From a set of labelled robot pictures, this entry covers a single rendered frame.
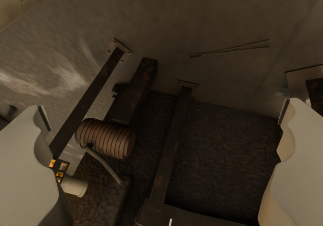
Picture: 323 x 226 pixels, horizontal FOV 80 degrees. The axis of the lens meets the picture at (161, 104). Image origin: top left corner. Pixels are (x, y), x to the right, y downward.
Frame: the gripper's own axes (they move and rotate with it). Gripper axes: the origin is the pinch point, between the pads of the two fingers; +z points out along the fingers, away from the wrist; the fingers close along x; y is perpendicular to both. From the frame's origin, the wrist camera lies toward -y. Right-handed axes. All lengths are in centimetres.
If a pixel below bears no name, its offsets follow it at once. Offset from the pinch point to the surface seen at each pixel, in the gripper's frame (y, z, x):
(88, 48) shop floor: 26, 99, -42
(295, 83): 36, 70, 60
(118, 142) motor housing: 45, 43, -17
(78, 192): 56, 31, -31
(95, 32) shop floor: 16, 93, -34
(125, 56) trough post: 29, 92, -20
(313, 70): 29, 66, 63
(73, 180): 53, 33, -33
